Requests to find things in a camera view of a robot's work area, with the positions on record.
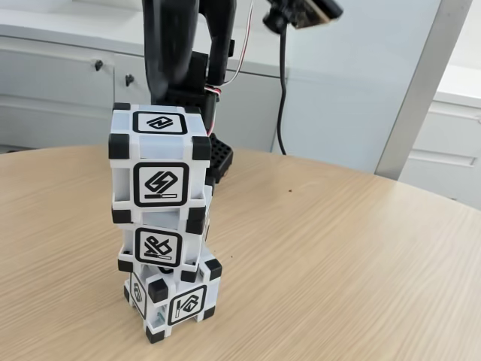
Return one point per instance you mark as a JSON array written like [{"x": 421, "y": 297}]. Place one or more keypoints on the white cube zigzag symbol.
[{"x": 161, "y": 184}]

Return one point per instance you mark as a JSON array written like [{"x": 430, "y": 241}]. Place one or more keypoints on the white cube letter-like symbol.
[{"x": 158, "y": 246}]

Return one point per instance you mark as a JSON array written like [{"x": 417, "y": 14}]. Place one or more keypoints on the gripper camera on black mount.
[{"x": 297, "y": 11}]

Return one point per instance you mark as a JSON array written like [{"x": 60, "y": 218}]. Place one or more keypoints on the black cabinet key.
[
  {"x": 99, "y": 64},
  {"x": 130, "y": 79}
]

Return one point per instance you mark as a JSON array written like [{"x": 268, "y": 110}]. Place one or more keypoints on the white cabinet with keys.
[{"x": 56, "y": 86}]

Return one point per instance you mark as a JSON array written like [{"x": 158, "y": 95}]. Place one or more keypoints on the grey metal pillar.
[{"x": 417, "y": 94}]

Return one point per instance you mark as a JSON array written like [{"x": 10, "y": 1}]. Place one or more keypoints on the white drawer cabinet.
[{"x": 451, "y": 131}]

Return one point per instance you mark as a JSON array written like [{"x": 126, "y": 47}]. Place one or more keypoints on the white cube stacked-squares symbol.
[{"x": 188, "y": 304}]

